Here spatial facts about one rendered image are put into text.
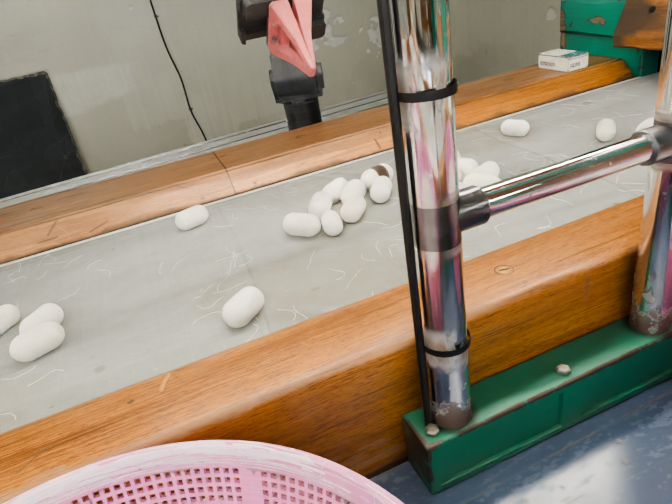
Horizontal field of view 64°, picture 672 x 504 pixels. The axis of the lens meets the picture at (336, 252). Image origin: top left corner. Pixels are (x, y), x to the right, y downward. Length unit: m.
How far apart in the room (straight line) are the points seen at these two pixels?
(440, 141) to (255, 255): 0.27
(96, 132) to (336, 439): 2.29
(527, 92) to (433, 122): 0.56
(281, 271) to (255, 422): 0.17
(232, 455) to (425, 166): 0.15
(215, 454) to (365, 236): 0.26
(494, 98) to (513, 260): 0.42
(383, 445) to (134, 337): 0.19
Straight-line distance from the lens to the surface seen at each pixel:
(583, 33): 0.96
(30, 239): 0.63
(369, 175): 0.54
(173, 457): 0.27
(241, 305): 0.37
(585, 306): 0.38
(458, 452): 0.33
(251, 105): 2.64
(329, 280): 0.41
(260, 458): 0.26
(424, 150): 0.23
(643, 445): 0.38
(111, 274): 0.52
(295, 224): 0.48
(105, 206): 0.62
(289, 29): 0.61
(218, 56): 2.58
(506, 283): 0.34
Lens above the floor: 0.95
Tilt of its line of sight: 28 degrees down
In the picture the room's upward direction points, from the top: 10 degrees counter-clockwise
